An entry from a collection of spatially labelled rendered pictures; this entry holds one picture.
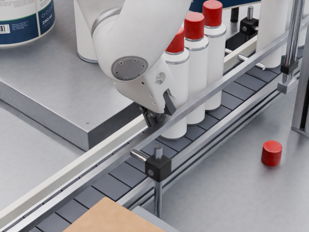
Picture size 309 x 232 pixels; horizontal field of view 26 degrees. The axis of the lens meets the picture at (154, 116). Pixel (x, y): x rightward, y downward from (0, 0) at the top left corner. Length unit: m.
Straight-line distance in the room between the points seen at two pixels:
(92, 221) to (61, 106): 0.57
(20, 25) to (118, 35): 0.62
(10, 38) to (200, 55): 0.47
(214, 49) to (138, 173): 0.24
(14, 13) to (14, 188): 0.40
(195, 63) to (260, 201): 0.25
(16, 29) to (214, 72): 0.45
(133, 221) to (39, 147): 0.57
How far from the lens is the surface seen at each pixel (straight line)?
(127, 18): 0.80
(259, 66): 1.30
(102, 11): 0.86
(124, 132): 1.11
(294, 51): 1.25
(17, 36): 1.42
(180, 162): 1.12
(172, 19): 0.81
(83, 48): 1.34
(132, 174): 1.08
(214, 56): 1.15
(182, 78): 1.07
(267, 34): 1.30
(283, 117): 1.30
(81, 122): 1.19
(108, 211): 0.69
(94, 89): 1.27
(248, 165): 1.19
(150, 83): 0.97
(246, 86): 1.29
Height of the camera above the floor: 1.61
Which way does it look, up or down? 38 degrees down
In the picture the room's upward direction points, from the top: straight up
